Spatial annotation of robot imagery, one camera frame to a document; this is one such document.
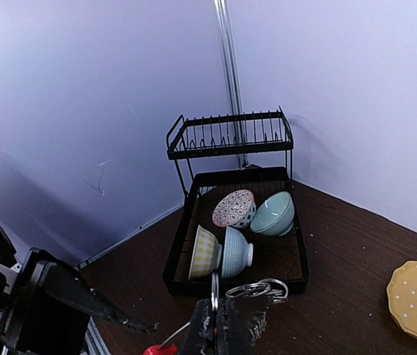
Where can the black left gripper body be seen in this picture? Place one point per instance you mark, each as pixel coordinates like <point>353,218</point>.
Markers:
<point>35,322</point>

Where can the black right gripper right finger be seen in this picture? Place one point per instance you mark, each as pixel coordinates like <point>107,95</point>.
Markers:
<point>231,337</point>

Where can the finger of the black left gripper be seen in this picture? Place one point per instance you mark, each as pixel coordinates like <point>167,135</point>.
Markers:
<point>67,286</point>

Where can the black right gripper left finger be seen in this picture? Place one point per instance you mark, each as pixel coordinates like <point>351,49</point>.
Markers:
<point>200,336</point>

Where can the red handled key ring holder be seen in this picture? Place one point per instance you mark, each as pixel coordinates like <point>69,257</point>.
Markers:
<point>251,301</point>

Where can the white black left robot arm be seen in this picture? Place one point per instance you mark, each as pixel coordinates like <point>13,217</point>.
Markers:
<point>9,269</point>

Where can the light blue bowl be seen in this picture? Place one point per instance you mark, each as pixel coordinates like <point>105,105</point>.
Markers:
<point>237,254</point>

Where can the blue patterned bowl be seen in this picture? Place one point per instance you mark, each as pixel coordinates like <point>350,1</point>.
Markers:
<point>206,255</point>

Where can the green ceramic bowl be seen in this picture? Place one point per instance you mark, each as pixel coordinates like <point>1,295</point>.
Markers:
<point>275,216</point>

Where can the pink patterned bowl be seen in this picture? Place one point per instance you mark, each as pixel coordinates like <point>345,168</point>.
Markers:
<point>236,210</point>

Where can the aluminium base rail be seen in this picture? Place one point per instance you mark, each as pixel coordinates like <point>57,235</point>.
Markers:
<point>93,342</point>

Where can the black wire dish rack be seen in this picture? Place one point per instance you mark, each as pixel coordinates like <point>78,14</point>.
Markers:
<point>283,258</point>

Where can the left aluminium frame post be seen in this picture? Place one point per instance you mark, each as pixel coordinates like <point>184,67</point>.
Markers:
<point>229,57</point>

